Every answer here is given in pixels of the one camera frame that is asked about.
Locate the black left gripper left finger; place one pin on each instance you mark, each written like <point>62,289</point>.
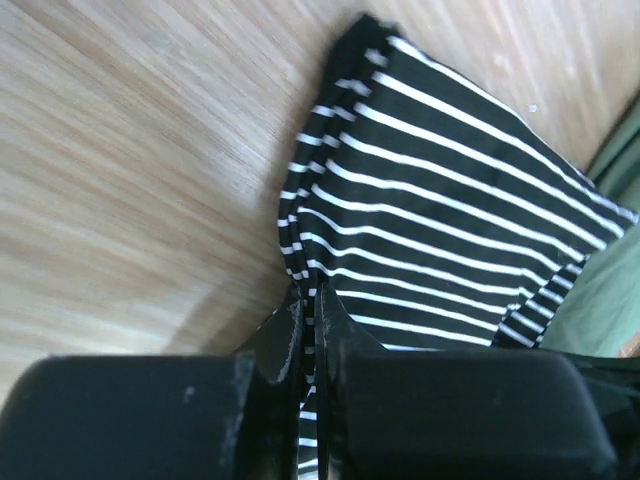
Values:
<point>161,417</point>

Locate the thin-striped black white tank top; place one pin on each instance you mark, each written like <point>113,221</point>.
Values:
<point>439,218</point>

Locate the green tank top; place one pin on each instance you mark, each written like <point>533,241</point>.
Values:
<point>600,315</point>

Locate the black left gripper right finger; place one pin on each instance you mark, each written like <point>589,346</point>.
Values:
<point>479,413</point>

